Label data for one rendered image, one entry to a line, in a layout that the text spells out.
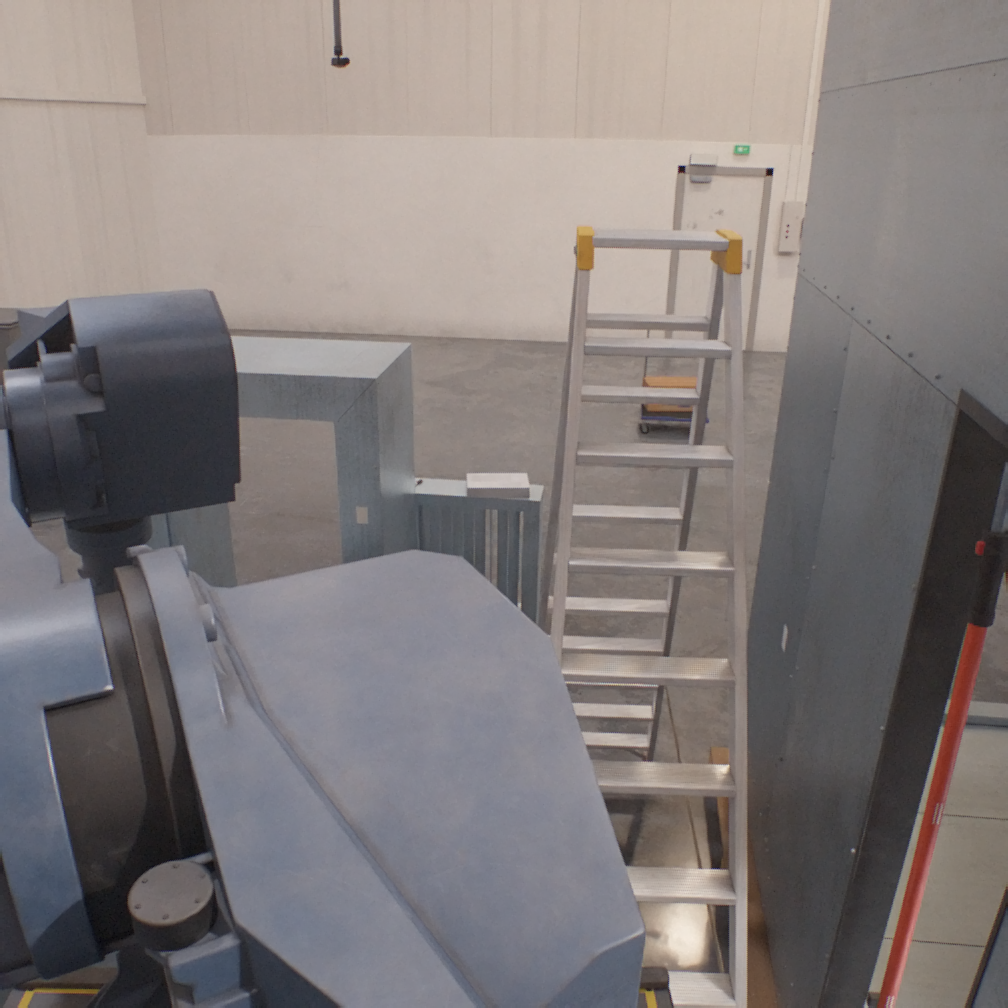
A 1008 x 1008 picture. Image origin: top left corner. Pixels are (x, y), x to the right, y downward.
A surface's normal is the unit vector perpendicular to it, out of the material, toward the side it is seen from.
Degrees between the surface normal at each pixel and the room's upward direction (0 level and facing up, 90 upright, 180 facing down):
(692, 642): 0
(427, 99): 90
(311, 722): 16
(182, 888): 0
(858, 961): 90
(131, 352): 59
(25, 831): 66
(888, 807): 90
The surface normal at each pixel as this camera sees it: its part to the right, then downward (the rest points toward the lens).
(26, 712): 0.30, -0.50
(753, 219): -0.12, 0.39
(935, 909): 0.01, -0.92
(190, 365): 0.46, 0.11
